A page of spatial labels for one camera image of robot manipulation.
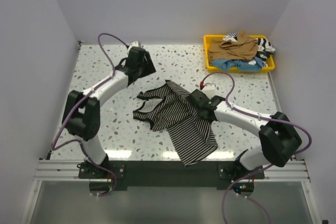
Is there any yellow plastic bin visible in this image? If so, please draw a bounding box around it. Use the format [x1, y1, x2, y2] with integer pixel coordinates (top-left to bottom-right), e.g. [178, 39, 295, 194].
[204, 33, 275, 73]

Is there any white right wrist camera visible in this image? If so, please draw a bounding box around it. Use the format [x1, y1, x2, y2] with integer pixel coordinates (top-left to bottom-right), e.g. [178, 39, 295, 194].
[199, 81, 216, 99]

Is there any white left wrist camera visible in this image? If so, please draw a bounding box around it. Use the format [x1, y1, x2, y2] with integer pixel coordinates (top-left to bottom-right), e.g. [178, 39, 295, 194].
[128, 40, 142, 49]

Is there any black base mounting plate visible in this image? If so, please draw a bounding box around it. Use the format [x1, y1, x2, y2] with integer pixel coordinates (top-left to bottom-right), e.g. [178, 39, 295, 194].
[77, 161, 250, 192]

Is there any aluminium frame rail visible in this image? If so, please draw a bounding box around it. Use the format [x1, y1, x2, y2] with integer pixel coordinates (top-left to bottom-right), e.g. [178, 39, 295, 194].
[33, 160, 310, 182]

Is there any blue tank top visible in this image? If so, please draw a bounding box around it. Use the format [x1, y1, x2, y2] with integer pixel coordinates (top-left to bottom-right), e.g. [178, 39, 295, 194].
[210, 58, 264, 72]

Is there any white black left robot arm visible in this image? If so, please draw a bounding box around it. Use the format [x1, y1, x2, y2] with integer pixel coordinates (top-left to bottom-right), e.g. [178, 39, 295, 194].
[61, 46, 156, 178]

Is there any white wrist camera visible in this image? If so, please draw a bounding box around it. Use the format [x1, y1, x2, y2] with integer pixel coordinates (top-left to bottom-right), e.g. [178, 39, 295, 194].
[199, 81, 216, 99]
[128, 40, 142, 49]

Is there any navy white striped tank top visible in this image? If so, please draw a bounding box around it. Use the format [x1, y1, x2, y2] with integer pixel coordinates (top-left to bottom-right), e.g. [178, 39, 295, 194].
[223, 32, 276, 67]

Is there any tan tank top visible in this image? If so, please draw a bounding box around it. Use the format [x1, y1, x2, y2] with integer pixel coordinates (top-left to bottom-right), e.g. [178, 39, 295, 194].
[207, 31, 258, 62]

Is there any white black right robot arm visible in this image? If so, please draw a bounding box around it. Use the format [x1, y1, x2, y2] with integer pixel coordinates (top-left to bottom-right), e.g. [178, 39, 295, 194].
[187, 90, 302, 178]

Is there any black white striped tank top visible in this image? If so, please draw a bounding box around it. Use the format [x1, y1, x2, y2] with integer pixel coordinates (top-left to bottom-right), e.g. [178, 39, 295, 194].
[133, 80, 218, 167]

